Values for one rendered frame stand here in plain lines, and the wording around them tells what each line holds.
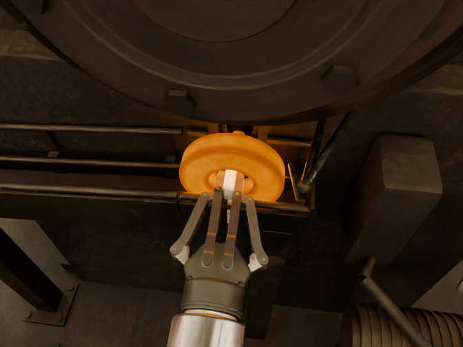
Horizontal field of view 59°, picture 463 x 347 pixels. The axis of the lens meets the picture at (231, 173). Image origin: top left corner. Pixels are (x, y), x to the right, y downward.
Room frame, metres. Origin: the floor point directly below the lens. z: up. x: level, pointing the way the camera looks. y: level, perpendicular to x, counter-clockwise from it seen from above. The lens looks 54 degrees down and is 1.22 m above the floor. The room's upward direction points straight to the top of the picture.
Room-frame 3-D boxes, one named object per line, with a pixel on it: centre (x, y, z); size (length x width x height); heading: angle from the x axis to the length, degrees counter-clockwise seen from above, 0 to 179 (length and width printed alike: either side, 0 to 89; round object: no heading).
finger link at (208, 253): (0.26, 0.02, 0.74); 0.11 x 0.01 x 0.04; 174
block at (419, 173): (0.33, -0.24, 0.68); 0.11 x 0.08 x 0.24; 173
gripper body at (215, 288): (0.19, 0.02, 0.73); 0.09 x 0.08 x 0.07; 173
